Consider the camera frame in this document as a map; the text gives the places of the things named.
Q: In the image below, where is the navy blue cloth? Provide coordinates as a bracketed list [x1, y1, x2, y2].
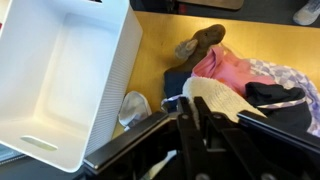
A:
[245, 82, 313, 133]

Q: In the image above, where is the white plastic storage container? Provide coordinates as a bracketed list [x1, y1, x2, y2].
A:
[0, 0, 144, 174]

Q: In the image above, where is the purple checkered cloth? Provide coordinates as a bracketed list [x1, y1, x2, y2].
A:
[161, 58, 320, 138]

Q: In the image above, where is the cream terry towel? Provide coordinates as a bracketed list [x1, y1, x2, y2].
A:
[182, 76, 267, 132]

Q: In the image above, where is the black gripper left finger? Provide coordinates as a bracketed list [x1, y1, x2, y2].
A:
[83, 96, 205, 180]

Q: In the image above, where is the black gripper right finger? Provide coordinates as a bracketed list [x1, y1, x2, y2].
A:
[194, 96, 320, 180]

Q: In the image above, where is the magenta pink cloth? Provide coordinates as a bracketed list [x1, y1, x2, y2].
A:
[192, 45, 276, 96]

